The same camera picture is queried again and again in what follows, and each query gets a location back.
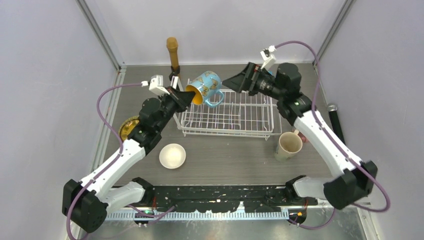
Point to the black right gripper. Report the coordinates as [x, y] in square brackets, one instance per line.
[246, 80]

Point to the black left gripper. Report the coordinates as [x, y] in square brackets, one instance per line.
[181, 99]

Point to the blue ceramic mug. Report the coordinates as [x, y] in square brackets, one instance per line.
[206, 86]

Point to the white floral bowl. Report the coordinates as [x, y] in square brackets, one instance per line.
[172, 156]

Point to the small yellow patterned plate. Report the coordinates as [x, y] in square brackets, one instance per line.
[130, 127]

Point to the cream green ceramic mug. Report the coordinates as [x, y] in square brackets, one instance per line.
[288, 145]

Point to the pink ceramic mug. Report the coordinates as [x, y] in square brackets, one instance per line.
[301, 135]

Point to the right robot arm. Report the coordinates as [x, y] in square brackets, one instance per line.
[352, 177]

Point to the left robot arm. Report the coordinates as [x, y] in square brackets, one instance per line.
[88, 201]

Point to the black microphone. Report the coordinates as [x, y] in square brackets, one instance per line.
[332, 110]

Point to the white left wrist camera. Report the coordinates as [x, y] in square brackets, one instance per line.
[156, 85]

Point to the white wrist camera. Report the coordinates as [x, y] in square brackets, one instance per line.
[268, 57]
[156, 85]

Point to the white wire dish rack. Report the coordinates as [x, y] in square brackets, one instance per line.
[239, 115]

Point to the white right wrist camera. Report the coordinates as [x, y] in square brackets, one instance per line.
[268, 57]

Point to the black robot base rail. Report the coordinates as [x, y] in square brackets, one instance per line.
[221, 198]

